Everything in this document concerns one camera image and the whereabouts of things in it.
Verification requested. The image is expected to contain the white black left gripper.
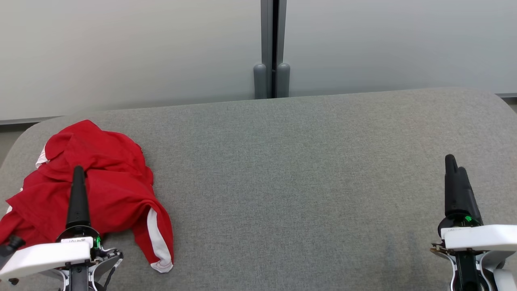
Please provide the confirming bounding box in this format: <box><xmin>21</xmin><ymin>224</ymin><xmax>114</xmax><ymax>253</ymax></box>
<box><xmin>0</xmin><ymin>166</ymin><xmax>101</xmax><ymax>279</ymax></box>

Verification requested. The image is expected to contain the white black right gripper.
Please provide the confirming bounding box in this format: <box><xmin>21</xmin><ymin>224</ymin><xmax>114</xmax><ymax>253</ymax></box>
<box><xmin>438</xmin><ymin>154</ymin><xmax>517</xmax><ymax>251</ymax></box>

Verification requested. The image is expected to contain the red white basketball jersey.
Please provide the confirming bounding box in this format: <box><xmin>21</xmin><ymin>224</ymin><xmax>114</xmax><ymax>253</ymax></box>
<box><xmin>0</xmin><ymin>119</ymin><xmax>175</xmax><ymax>274</ymax></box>

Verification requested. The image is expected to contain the grey partition frame post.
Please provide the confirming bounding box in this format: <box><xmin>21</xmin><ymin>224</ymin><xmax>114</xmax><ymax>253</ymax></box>
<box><xmin>261</xmin><ymin>0</ymin><xmax>288</xmax><ymax>99</ymax></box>

